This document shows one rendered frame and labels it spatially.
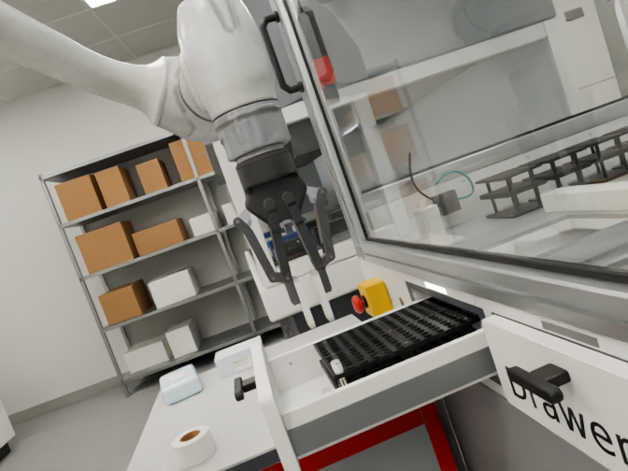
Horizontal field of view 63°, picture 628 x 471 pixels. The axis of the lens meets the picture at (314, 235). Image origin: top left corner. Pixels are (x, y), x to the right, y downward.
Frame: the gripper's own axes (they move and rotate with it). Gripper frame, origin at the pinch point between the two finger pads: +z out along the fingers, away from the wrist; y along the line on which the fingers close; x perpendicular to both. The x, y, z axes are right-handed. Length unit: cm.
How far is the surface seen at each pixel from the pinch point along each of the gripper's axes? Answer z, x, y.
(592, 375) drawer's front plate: 8.6, 29.6, -17.1
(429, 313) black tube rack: 10.4, -7.8, -17.1
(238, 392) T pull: 9.1, -3.2, 13.7
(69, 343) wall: 46, -442, 187
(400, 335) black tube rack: 10.2, -2.7, -10.4
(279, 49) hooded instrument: -56, -86, -24
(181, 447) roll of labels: 20.3, -21.8, 27.8
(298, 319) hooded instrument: 22, -89, -2
